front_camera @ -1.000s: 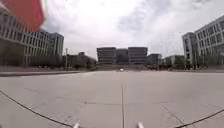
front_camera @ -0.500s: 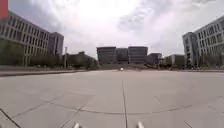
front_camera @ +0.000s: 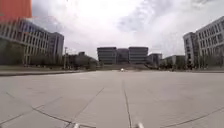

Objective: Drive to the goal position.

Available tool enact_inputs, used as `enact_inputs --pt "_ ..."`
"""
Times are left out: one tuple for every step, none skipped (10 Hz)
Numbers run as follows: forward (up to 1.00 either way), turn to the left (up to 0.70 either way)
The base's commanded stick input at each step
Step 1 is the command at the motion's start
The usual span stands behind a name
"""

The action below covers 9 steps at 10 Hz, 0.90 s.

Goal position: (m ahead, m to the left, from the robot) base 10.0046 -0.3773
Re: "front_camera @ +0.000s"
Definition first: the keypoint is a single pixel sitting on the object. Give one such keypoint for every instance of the wide three-part building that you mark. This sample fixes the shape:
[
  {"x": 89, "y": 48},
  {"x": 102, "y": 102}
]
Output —
[{"x": 121, "y": 55}]

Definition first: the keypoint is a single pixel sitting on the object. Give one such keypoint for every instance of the grey paved plaza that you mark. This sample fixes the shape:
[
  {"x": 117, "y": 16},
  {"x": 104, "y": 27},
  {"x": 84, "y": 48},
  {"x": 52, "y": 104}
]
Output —
[{"x": 110, "y": 93}]

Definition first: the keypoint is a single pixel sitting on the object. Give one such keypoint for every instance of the low brown building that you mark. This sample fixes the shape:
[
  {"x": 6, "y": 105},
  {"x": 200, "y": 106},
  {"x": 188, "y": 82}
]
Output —
[{"x": 81, "y": 61}]

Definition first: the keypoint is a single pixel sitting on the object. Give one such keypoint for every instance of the small grey building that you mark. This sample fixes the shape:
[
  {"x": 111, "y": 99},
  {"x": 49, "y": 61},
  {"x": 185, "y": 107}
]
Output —
[{"x": 155, "y": 59}]

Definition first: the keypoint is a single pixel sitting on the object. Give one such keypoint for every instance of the pole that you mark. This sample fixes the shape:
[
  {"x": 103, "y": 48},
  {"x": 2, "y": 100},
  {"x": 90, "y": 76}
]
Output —
[{"x": 65, "y": 58}]

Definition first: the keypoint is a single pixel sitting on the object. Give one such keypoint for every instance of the grey tower building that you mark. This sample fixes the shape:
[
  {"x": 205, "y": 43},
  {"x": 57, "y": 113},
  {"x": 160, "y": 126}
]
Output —
[{"x": 56, "y": 45}]

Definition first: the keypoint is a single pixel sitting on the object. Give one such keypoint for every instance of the low grey building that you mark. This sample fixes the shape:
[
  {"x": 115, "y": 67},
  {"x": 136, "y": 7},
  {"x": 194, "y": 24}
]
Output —
[{"x": 175, "y": 61}]

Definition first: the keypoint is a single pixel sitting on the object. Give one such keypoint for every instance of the robot's own part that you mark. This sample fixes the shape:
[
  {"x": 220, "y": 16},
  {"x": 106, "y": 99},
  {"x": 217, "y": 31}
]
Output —
[
  {"x": 76, "y": 126},
  {"x": 139, "y": 125}
]

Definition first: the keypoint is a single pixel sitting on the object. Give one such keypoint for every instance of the dark kerb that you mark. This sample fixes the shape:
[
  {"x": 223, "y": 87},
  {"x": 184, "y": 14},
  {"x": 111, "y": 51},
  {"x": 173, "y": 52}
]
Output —
[{"x": 33, "y": 73}]

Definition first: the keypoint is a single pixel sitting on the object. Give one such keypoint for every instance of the pale many-windowed building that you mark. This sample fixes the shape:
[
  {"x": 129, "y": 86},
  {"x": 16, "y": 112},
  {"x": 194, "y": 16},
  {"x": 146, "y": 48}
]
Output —
[{"x": 206, "y": 41}]

